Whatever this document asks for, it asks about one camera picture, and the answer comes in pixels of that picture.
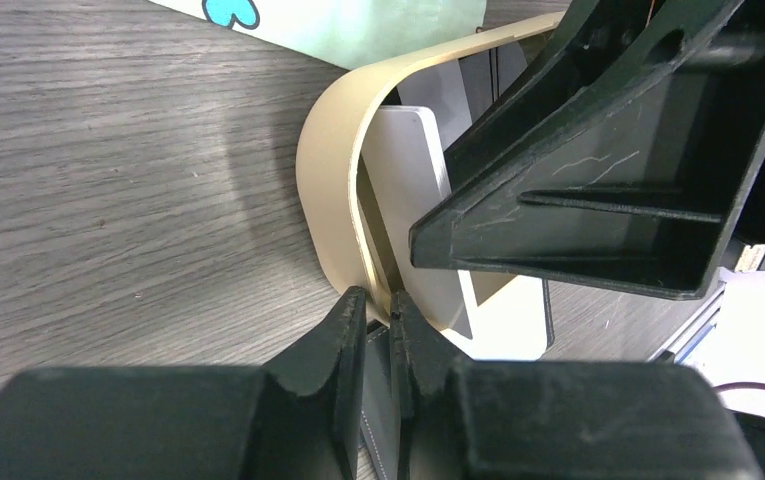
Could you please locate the green cartoon print cloth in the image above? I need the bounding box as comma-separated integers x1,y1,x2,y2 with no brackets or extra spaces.
155,0,487,70

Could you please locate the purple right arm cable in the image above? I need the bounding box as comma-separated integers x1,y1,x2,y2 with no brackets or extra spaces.
713,380,765,409

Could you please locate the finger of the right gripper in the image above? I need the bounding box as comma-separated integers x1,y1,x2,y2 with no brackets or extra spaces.
444,1,667,193
409,0,765,300

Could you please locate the black leather card holder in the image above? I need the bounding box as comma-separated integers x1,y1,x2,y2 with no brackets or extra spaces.
361,276,554,479

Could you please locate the white striped card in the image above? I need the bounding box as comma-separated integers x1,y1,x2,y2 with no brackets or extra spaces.
358,104,479,340

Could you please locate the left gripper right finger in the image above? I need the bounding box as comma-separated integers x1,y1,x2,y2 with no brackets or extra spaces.
389,290,482,479

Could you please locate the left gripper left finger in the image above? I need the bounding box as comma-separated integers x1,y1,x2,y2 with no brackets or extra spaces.
259,286,367,479

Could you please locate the beige oval tray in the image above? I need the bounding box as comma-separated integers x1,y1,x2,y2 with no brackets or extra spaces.
294,9,565,362

